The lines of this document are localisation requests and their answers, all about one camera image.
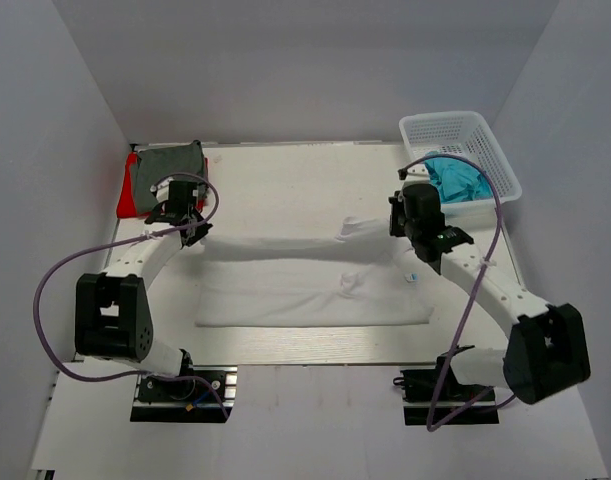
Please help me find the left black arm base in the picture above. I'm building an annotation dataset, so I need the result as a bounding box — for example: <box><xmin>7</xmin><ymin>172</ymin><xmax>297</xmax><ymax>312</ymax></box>
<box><xmin>130</xmin><ymin>366</ymin><xmax>238</xmax><ymax>424</ymax></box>

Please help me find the white t shirt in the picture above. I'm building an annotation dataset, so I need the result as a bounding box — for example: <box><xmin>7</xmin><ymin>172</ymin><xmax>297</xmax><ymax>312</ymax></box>
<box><xmin>195</xmin><ymin>217</ymin><xmax>433</xmax><ymax>328</ymax></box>

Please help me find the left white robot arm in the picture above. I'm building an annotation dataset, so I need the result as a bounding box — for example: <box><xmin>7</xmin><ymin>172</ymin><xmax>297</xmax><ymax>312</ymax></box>
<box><xmin>74</xmin><ymin>174</ymin><xmax>212</xmax><ymax>399</ymax></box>

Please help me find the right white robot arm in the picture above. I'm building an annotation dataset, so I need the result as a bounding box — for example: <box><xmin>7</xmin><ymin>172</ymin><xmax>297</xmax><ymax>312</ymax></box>
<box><xmin>389</xmin><ymin>182</ymin><xmax>591</xmax><ymax>405</ymax></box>

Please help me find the teal crumpled t shirt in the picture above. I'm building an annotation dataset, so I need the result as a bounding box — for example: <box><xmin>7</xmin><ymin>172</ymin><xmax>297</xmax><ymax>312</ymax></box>
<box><xmin>424</xmin><ymin>156</ymin><xmax>493</xmax><ymax>204</ymax></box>

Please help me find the folded red t shirt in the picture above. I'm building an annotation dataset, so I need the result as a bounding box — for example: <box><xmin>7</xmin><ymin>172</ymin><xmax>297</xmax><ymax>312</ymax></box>
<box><xmin>115</xmin><ymin>151</ymin><xmax>206</xmax><ymax>220</ymax></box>

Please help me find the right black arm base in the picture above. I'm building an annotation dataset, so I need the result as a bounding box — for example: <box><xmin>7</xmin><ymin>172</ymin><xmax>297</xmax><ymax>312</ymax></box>
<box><xmin>392</xmin><ymin>367</ymin><xmax>501</xmax><ymax>427</ymax></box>

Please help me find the folded grey t shirt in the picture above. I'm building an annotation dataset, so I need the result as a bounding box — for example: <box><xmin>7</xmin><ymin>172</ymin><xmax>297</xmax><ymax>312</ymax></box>
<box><xmin>129</xmin><ymin>140</ymin><xmax>208</xmax><ymax>216</ymax></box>

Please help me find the white plastic basket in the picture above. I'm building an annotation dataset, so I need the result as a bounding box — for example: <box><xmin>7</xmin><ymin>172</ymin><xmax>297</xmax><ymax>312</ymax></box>
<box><xmin>399</xmin><ymin>111</ymin><xmax>522</xmax><ymax>204</ymax></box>

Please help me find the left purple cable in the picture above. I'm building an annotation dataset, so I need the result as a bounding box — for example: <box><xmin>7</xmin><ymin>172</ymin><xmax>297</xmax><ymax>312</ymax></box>
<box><xmin>33</xmin><ymin>172</ymin><xmax>231</xmax><ymax>421</ymax></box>

